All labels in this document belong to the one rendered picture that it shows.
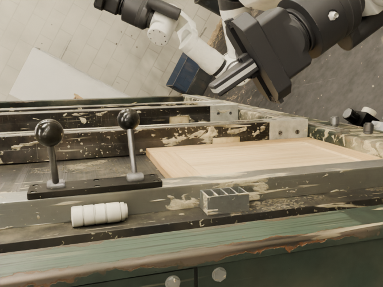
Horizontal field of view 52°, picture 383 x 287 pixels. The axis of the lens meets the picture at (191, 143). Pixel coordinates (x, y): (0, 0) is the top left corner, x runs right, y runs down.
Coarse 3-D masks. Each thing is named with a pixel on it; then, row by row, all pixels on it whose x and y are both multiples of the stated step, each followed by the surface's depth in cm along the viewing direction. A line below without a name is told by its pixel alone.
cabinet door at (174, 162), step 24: (216, 144) 108; (240, 144) 107; (264, 144) 107; (288, 144) 108; (312, 144) 106; (168, 168) 82; (192, 168) 82; (216, 168) 83; (240, 168) 83; (264, 168) 83
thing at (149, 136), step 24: (240, 120) 116; (264, 120) 116; (288, 120) 114; (0, 144) 94; (24, 144) 95; (72, 144) 99; (96, 144) 100; (120, 144) 102; (144, 144) 104; (168, 144) 105; (192, 144) 107
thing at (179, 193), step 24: (288, 168) 73; (312, 168) 73; (336, 168) 72; (360, 168) 72; (24, 192) 60; (120, 192) 60; (144, 192) 61; (168, 192) 63; (192, 192) 64; (264, 192) 67; (288, 192) 69; (312, 192) 70; (0, 216) 56; (24, 216) 57; (48, 216) 58
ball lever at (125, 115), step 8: (120, 112) 66; (128, 112) 65; (136, 112) 66; (120, 120) 65; (128, 120) 65; (136, 120) 65; (128, 128) 65; (128, 136) 65; (128, 144) 65; (136, 168) 64; (128, 176) 62; (136, 176) 62
